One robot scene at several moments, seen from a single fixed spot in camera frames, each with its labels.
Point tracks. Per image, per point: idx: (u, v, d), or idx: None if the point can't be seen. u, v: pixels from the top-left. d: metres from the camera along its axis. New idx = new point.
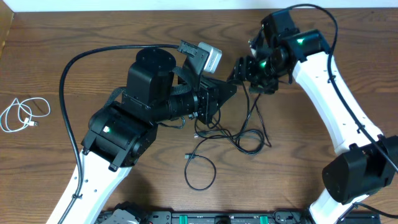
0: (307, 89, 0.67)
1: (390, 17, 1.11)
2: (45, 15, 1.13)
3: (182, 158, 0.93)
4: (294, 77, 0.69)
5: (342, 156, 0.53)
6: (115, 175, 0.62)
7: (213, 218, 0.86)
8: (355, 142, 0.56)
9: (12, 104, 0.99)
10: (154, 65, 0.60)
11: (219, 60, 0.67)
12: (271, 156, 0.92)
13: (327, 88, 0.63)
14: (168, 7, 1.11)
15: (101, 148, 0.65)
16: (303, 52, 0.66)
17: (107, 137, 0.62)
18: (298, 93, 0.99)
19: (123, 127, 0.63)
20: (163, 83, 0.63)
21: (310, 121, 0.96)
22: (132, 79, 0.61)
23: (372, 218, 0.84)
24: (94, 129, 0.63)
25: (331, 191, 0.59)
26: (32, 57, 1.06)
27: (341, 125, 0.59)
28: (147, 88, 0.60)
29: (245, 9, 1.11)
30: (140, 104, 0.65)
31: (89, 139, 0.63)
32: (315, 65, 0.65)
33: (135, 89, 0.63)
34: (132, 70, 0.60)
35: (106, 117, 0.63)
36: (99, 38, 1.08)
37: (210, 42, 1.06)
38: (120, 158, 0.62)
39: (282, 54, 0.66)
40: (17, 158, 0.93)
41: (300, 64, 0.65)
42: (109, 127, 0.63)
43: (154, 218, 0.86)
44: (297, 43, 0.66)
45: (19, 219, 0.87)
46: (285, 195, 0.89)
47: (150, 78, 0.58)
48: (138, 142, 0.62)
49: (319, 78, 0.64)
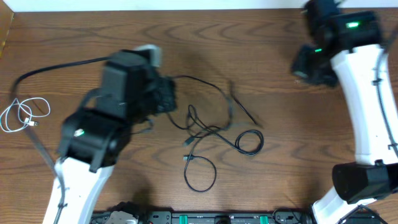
0: (346, 83, 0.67)
1: None
2: (45, 15, 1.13)
3: (182, 158, 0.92)
4: (333, 65, 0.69)
5: (365, 170, 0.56)
6: (96, 177, 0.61)
7: (212, 218, 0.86)
8: (380, 159, 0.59)
9: (13, 104, 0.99)
10: (129, 61, 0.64)
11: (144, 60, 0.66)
12: (272, 156, 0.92)
13: (368, 91, 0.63)
14: (168, 7, 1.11)
15: (76, 154, 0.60)
16: (352, 37, 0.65)
17: (80, 140, 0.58)
18: (298, 93, 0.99)
19: (97, 125, 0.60)
20: (135, 81, 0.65)
21: (310, 122, 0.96)
22: (106, 77, 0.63)
23: (372, 218, 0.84)
24: (66, 134, 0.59)
25: (339, 187, 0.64)
26: (32, 57, 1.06)
27: (373, 135, 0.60)
28: (121, 83, 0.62)
29: (245, 8, 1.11)
30: (114, 100, 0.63)
31: (63, 146, 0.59)
32: (364, 61, 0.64)
33: (109, 86, 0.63)
34: (107, 68, 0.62)
35: (77, 121, 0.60)
36: (99, 38, 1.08)
37: (210, 42, 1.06)
38: (98, 159, 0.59)
39: (328, 35, 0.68)
40: (17, 158, 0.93)
41: (346, 55, 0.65)
42: (81, 130, 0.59)
43: (154, 218, 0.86)
44: (346, 26, 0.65)
45: (20, 219, 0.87)
46: (285, 195, 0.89)
47: (124, 71, 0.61)
48: (115, 139, 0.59)
49: (363, 78, 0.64)
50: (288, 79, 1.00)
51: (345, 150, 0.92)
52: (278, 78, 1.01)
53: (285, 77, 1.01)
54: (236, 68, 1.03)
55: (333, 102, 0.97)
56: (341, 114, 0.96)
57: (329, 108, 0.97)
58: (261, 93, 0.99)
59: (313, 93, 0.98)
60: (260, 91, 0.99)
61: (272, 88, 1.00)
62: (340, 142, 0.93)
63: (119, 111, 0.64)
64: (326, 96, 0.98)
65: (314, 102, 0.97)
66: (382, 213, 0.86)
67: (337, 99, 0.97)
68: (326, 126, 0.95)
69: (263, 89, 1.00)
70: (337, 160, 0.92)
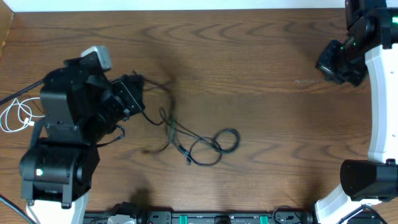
0: (372, 79, 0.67)
1: None
2: (45, 16, 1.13)
3: (182, 158, 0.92)
4: (365, 58, 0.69)
5: (375, 168, 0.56)
6: (71, 211, 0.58)
7: (213, 218, 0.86)
8: (393, 158, 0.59)
9: (12, 104, 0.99)
10: (66, 83, 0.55)
11: (107, 52, 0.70)
12: (272, 156, 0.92)
13: (395, 89, 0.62)
14: (168, 7, 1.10)
15: (46, 191, 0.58)
16: (393, 33, 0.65)
17: (44, 178, 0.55)
18: (298, 93, 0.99)
19: (57, 157, 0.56)
20: (81, 97, 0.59)
21: (310, 121, 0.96)
22: (46, 106, 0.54)
23: (372, 218, 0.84)
24: (27, 177, 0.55)
25: (347, 182, 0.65)
26: (32, 57, 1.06)
27: (390, 135, 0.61)
28: (66, 107, 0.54)
29: (245, 8, 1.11)
30: (66, 126, 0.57)
31: (26, 190, 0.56)
32: (397, 59, 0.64)
33: (55, 113, 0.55)
34: (43, 96, 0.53)
35: (33, 159, 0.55)
36: (99, 38, 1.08)
37: (210, 42, 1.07)
38: (69, 193, 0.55)
39: (366, 27, 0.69)
40: (17, 158, 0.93)
41: (382, 50, 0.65)
42: (40, 170, 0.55)
43: (154, 218, 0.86)
44: (390, 21, 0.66)
45: (20, 219, 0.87)
46: (285, 195, 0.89)
47: (62, 95, 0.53)
48: (79, 167, 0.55)
49: (392, 75, 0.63)
50: (288, 79, 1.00)
51: (345, 150, 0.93)
52: (279, 78, 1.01)
53: (286, 77, 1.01)
54: (236, 68, 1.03)
55: (333, 102, 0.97)
56: (341, 114, 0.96)
57: (329, 108, 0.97)
58: (261, 93, 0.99)
59: (313, 93, 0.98)
60: (260, 91, 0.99)
61: (272, 88, 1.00)
62: (340, 142, 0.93)
63: (76, 135, 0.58)
64: (326, 96, 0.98)
65: (314, 102, 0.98)
66: (382, 213, 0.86)
67: (337, 99, 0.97)
68: (326, 126, 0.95)
69: (263, 89, 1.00)
70: (336, 160, 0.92)
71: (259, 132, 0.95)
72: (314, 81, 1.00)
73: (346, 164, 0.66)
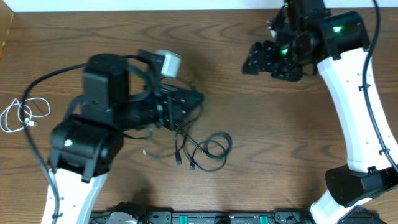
0: (331, 91, 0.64)
1: (391, 17, 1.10)
2: (45, 16, 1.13)
3: (183, 158, 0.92)
4: (319, 70, 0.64)
5: (359, 179, 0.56)
6: (89, 186, 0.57)
7: (212, 218, 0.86)
8: (374, 165, 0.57)
9: (12, 104, 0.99)
10: (107, 67, 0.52)
11: (177, 61, 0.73)
12: (271, 156, 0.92)
13: (355, 97, 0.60)
14: (168, 6, 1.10)
15: (69, 164, 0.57)
16: (337, 43, 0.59)
17: (71, 150, 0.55)
18: (298, 93, 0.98)
19: (87, 132, 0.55)
20: (122, 83, 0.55)
21: (310, 122, 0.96)
22: (86, 84, 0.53)
23: (372, 218, 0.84)
24: (56, 144, 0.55)
25: (333, 191, 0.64)
26: (32, 57, 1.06)
27: (363, 144, 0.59)
28: (104, 90, 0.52)
29: (245, 8, 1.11)
30: (100, 107, 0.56)
31: (53, 157, 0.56)
32: (350, 66, 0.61)
33: (92, 93, 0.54)
34: (86, 74, 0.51)
35: (64, 130, 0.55)
36: (99, 38, 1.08)
37: (210, 42, 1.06)
38: (90, 169, 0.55)
39: (311, 40, 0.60)
40: (17, 158, 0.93)
41: (331, 61, 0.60)
42: (71, 140, 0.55)
43: (154, 218, 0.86)
44: (332, 31, 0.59)
45: (20, 219, 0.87)
46: (285, 195, 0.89)
47: (104, 78, 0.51)
48: (106, 147, 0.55)
49: (349, 84, 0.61)
50: None
51: (346, 150, 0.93)
52: None
53: None
54: (236, 68, 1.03)
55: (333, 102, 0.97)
56: None
57: (329, 108, 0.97)
58: (261, 93, 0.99)
59: (313, 93, 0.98)
60: (260, 91, 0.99)
61: (272, 88, 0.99)
62: (339, 142, 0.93)
63: (107, 117, 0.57)
64: (326, 96, 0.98)
65: (314, 102, 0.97)
66: (382, 213, 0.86)
67: None
68: (326, 126, 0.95)
69: (263, 89, 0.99)
70: (336, 160, 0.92)
71: (259, 132, 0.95)
72: (314, 81, 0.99)
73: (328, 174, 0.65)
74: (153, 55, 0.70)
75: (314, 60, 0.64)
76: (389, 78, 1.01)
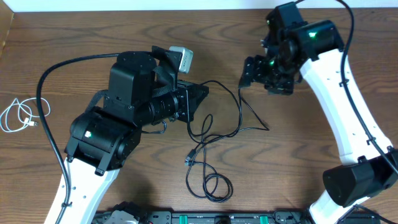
0: (314, 90, 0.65)
1: (391, 17, 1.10)
2: (45, 16, 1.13)
3: (182, 158, 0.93)
4: (301, 73, 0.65)
5: (350, 170, 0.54)
6: (102, 180, 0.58)
7: (212, 218, 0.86)
8: (363, 155, 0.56)
9: (12, 104, 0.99)
10: (135, 66, 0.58)
11: (191, 59, 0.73)
12: (272, 157, 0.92)
13: (337, 93, 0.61)
14: (169, 7, 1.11)
15: (86, 155, 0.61)
16: (314, 48, 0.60)
17: (89, 142, 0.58)
18: (298, 93, 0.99)
19: (106, 128, 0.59)
20: (145, 83, 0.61)
21: (310, 122, 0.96)
22: (113, 80, 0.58)
23: (372, 218, 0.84)
24: (76, 135, 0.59)
25: (332, 193, 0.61)
26: (32, 57, 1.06)
27: (351, 134, 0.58)
28: (130, 88, 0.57)
29: (245, 9, 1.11)
30: (122, 104, 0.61)
31: (71, 147, 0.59)
32: (328, 64, 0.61)
33: (117, 89, 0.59)
34: (114, 71, 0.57)
35: (86, 122, 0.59)
36: (99, 38, 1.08)
37: (210, 42, 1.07)
38: (106, 162, 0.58)
39: (290, 47, 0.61)
40: (17, 158, 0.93)
41: (310, 62, 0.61)
42: (90, 132, 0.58)
43: (154, 218, 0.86)
44: (308, 37, 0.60)
45: (19, 219, 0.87)
46: (285, 195, 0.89)
47: (132, 76, 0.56)
48: (123, 142, 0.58)
49: (329, 81, 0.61)
50: None
51: None
52: None
53: None
54: (236, 68, 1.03)
55: None
56: None
57: None
58: (260, 93, 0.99)
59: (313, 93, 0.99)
60: (260, 92, 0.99)
61: None
62: None
63: (128, 114, 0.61)
64: None
65: (314, 102, 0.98)
66: (382, 213, 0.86)
67: None
68: (326, 126, 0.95)
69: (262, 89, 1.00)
70: (336, 160, 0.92)
71: (259, 132, 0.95)
72: None
73: (325, 175, 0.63)
74: (168, 51, 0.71)
75: (296, 65, 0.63)
76: (389, 78, 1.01)
